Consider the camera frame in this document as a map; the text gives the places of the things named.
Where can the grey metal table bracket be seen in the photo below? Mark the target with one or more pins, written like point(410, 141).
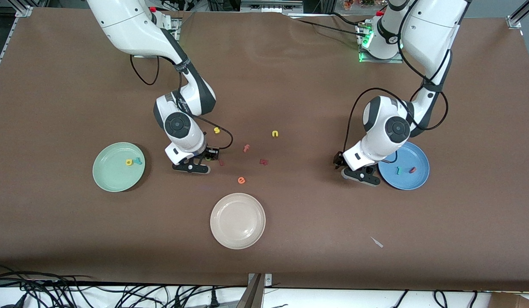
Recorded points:
point(268, 280)

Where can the grey metal box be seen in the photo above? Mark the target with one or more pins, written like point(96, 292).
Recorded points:
point(271, 6)

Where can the blue plate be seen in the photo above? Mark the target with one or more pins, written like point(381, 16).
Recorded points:
point(412, 182)

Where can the green plate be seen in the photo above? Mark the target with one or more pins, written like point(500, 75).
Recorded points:
point(114, 179)

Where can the grey metal beam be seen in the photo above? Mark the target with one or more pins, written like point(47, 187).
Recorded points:
point(251, 297)

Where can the brown cardboard box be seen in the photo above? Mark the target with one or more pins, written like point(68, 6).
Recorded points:
point(512, 301)

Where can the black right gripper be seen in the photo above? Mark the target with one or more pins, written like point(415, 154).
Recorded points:
point(210, 153)

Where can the small white paper scrap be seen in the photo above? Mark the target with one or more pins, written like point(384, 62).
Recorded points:
point(377, 242)

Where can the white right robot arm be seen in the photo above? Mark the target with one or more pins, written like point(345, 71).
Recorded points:
point(132, 30)

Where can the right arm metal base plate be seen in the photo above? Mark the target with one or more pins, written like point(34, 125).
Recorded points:
point(177, 30)

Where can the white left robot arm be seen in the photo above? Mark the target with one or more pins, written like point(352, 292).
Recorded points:
point(427, 25)

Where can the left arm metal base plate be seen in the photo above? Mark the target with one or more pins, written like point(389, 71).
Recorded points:
point(375, 60)

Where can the aluminium frame profile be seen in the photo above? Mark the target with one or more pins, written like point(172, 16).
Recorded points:
point(25, 11)
point(515, 21)

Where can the beige plate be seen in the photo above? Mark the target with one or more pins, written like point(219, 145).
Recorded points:
point(237, 220)

